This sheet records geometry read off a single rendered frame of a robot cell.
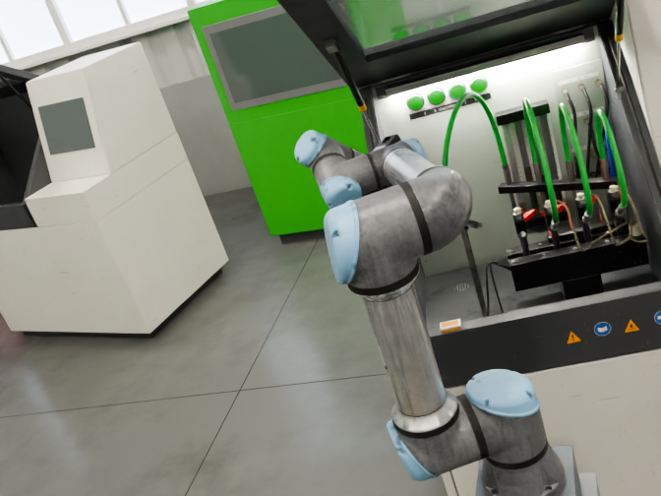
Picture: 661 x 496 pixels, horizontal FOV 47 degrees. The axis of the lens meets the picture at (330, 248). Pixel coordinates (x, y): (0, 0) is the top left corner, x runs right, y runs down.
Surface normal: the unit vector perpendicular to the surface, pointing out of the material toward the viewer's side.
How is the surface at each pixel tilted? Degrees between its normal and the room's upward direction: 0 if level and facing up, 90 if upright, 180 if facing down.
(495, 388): 8
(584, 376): 90
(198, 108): 90
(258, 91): 90
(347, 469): 0
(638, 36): 76
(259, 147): 90
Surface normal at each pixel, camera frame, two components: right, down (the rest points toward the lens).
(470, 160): -0.10, 0.44
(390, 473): -0.29, -0.87
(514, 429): 0.12, 0.36
